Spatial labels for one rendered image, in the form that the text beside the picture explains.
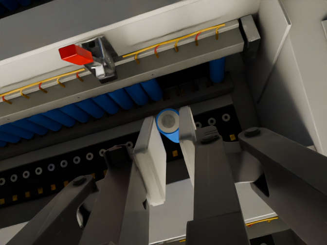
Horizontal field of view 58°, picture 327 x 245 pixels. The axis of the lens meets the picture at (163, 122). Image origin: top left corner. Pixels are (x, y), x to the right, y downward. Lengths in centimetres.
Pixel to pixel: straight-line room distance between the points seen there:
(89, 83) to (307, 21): 21
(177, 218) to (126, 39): 17
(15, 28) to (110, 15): 9
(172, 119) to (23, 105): 19
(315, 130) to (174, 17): 15
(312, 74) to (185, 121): 14
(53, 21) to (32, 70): 5
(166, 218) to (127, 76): 14
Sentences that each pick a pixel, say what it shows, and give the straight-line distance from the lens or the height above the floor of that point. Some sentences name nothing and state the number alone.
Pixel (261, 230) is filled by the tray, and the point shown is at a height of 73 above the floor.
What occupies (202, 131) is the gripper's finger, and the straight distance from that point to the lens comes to 16.
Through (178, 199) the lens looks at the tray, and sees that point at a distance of 26.
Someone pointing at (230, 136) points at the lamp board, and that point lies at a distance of 41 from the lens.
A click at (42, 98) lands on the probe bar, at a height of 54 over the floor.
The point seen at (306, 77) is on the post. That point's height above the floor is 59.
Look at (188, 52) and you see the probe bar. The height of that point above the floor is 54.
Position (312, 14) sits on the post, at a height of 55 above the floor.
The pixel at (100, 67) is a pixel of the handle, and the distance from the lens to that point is 28.
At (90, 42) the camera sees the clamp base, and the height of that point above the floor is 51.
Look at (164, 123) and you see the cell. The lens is 20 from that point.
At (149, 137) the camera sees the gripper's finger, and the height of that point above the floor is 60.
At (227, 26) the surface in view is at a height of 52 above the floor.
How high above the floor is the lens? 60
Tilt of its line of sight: 1 degrees down
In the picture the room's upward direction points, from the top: 164 degrees clockwise
